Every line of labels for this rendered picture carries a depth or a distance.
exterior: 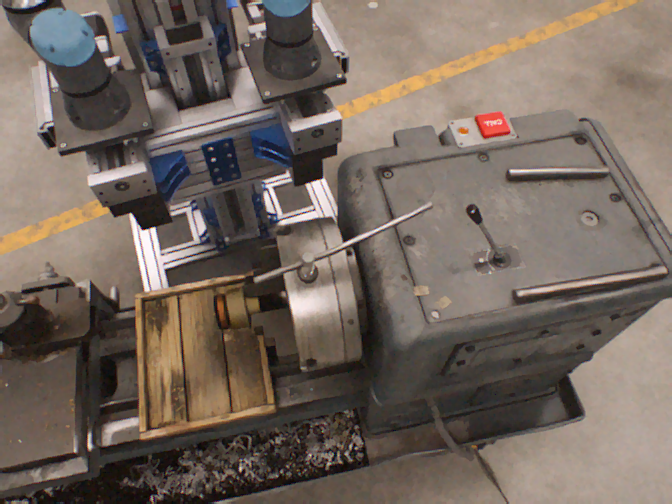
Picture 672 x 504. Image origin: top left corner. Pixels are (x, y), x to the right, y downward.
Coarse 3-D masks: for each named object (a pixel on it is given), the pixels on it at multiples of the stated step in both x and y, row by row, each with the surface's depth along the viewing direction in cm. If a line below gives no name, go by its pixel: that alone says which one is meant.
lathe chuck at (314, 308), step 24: (288, 240) 103; (312, 240) 103; (288, 264) 100; (288, 288) 98; (312, 288) 99; (312, 312) 99; (336, 312) 99; (312, 336) 100; (336, 336) 101; (336, 360) 106
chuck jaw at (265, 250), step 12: (264, 240) 109; (276, 240) 108; (264, 252) 106; (276, 252) 107; (252, 264) 110; (264, 264) 107; (276, 264) 108; (252, 276) 112; (276, 276) 109; (252, 288) 109; (264, 288) 110; (276, 288) 110
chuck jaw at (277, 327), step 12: (264, 312) 110; (276, 312) 110; (288, 312) 110; (252, 324) 108; (264, 324) 108; (276, 324) 108; (288, 324) 108; (264, 336) 107; (276, 336) 107; (288, 336) 106; (288, 348) 105; (288, 360) 106; (312, 360) 105
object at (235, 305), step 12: (240, 288) 112; (216, 300) 110; (228, 300) 109; (240, 300) 109; (252, 300) 110; (216, 312) 108; (228, 312) 109; (240, 312) 108; (252, 312) 110; (228, 324) 110; (240, 324) 110
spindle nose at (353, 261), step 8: (344, 240) 112; (352, 248) 109; (352, 256) 107; (352, 264) 106; (352, 272) 105; (360, 272) 106; (360, 280) 105; (360, 288) 105; (360, 296) 105; (360, 304) 106; (360, 312) 106; (360, 320) 107
